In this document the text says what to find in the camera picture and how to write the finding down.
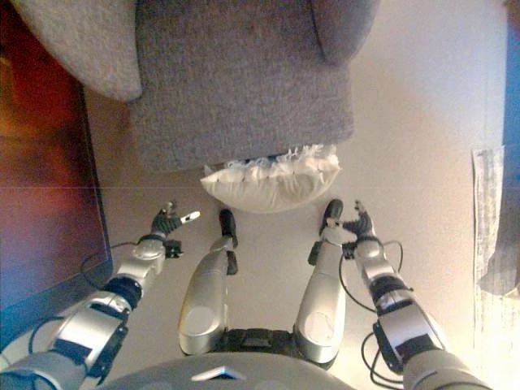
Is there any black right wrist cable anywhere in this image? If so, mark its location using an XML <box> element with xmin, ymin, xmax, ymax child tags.
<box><xmin>339</xmin><ymin>239</ymin><xmax>405</xmax><ymax>314</ymax></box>

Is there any black right robot foot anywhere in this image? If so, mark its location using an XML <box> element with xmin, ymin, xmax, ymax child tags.
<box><xmin>323</xmin><ymin>198</ymin><xmax>345</xmax><ymax>235</ymax></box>

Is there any silver left robot leg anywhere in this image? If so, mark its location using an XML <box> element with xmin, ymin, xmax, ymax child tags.
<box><xmin>178</xmin><ymin>237</ymin><xmax>239</xmax><ymax>357</ymax></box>

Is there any black left robot foot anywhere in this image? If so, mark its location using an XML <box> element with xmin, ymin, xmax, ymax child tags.
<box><xmin>218</xmin><ymin>208</ymin><xmax>239</xmax><ymax>249</ymax></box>

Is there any silver right robot leg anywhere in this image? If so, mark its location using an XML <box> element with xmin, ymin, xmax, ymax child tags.
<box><xmin>292</xmin><ymin>227</ymin><xmax>349</xmax><ymax>365</ymax></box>

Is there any grey robot torso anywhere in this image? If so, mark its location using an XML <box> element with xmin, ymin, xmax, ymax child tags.
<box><xmin>97</xmin><ymin>351</ymin><xmax>407</xmax><ymax>390</ymax></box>

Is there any right robot hand black glove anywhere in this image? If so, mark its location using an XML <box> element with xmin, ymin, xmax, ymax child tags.
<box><xmin>342</xmin><ymin>198</ymin><xmax>377</xmax><ymax>245</ymax></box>

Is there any white fringed cushion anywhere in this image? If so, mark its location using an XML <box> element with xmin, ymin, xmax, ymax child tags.
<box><xmin>200</xmin><ymin>144</ymin><xmax>342</xmax><ymax>215</ymax></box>

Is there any black robot waist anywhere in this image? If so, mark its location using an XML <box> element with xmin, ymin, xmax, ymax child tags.
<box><xmin>221</xmin><ymin>327</ymin><xmax>297</xmax><ymax>354</ymax></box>

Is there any black robot foot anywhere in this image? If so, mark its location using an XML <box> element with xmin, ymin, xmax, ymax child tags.
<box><xmin>218</xmin><ymin>208</ymin><xmax>239</xmax><ymax>249</ymax></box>
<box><xmin>323</xmin><ymin>198</ymin><xmax>345</xmax><ymax>235</ymax></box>

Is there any reddish brown wooden cabinet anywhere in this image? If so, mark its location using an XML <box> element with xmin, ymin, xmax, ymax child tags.
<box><xmin>0</xmin><ymin>0</ymin><xmax>114</xmax><ymax>326</ymax></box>

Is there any grey armchair seat pad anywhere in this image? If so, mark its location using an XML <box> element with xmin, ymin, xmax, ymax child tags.
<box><xmin>130</xmin><ymin>0</ymin><xmax>358</xmax><ymax>174</ymax></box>

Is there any grey upholstered armchair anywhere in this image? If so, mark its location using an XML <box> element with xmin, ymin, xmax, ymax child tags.
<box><xmin>18</xmin><ymin>0</ymin><xmax>377</xmax><ymax>174</ymax></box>

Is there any silver robot leg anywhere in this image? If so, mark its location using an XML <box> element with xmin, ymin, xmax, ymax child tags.
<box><xmin>178</xmin><ymin>237</ymin><xmax>239</xmax><ymax>357</ymax></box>
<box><xmin>292</xmin><ymin>227</ymin><xmax>349</xmax><ymax>365</ymax></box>

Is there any left robot hand black glove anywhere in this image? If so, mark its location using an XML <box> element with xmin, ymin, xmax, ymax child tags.
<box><xmin>150</xmin><ymin>199</ymin><xmax>202</xmax><ymax>245</ymax></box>

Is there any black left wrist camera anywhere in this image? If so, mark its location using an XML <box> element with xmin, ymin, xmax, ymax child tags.
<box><xmin>163</xmin><ymin>239</ymin><xmax>184</xmax><ymax>259</ymax></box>

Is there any black right upper arm cable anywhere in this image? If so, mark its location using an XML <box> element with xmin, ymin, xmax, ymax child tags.
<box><xmin>361</xmin><ymin>324</ymin><xmax>407</xmax><ymax>389</ymax></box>

